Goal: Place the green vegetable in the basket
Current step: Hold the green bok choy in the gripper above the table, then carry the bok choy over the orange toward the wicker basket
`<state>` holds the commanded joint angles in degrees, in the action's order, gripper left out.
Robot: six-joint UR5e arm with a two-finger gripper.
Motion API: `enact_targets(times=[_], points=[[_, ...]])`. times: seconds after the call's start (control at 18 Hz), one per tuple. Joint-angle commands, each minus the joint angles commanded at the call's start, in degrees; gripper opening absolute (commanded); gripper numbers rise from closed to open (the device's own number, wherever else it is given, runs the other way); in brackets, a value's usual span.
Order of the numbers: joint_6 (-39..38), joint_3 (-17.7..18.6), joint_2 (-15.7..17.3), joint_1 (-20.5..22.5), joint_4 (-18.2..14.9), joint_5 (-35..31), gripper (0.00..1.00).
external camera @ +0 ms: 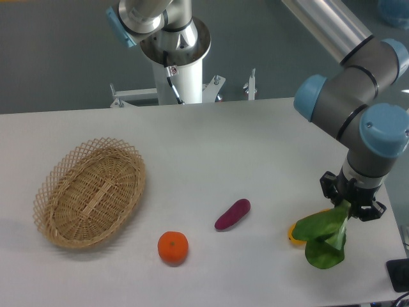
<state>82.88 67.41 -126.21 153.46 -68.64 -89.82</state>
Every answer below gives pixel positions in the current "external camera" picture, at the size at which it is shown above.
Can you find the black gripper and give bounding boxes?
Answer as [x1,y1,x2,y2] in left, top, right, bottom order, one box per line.
[320,171,387,221]

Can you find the green leafy vegetable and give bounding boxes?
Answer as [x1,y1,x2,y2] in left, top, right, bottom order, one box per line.
[304,201,351,269]

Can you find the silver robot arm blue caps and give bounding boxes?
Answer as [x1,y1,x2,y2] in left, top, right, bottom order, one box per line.
[106,1,408,221]

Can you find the woven wicker basket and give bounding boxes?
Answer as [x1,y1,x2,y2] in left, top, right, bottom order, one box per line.
[33,138,146,249]

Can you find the yellow fruit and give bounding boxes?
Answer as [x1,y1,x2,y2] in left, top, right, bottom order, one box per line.
[287,209,330,246]

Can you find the black device at table edge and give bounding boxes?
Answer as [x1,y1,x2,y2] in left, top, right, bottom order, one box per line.
[386,258,409,293]

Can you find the purple sweet potato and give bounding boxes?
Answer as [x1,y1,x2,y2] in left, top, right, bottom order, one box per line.
[214,198,251,231]

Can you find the orange tangerine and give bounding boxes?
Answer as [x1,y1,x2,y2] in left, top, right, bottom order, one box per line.
[157,231,189,265]

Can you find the blue object top right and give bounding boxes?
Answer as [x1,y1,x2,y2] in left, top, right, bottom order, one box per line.
[377,0,408,30]

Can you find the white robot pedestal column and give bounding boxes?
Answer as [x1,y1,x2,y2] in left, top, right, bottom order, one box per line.
[140,17,211,87]

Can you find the black cable on pedestal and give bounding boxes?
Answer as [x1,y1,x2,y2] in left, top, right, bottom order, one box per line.
[162,50,185,105]

